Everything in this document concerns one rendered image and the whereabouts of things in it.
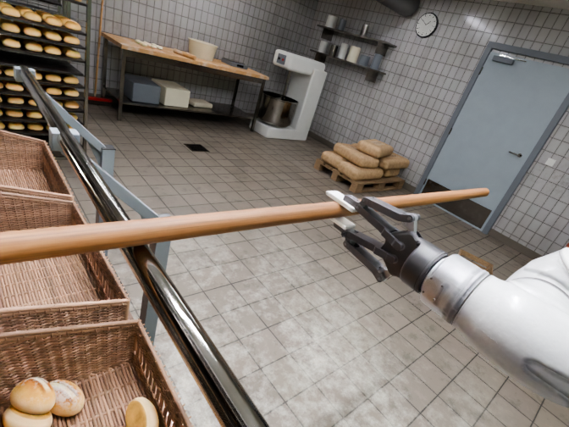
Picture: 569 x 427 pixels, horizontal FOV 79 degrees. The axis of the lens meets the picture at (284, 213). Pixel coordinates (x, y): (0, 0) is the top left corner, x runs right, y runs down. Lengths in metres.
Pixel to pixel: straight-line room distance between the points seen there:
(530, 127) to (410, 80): 1.76
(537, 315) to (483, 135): 4.76
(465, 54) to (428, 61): 0.50
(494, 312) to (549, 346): 0.06
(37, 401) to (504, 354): 0.83
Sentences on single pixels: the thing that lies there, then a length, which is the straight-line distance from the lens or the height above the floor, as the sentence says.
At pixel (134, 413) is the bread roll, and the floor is 0.64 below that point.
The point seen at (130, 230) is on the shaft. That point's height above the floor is 1.20.
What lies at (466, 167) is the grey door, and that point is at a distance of 5.26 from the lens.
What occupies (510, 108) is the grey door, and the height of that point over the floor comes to 1.52.
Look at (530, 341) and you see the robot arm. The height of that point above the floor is 1.21.
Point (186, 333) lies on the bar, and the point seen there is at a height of 1.17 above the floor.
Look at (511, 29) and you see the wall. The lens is 5.42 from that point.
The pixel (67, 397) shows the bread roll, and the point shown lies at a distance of 0.96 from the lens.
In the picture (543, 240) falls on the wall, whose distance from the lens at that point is 5.13.
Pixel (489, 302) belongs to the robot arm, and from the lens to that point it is 0.51.
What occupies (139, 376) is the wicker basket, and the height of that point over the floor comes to 0.59.
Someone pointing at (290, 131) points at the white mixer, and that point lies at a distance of 6.06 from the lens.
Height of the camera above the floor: 1.43
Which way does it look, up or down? 25 degrees down
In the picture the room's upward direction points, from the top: 18 degrees clockwise
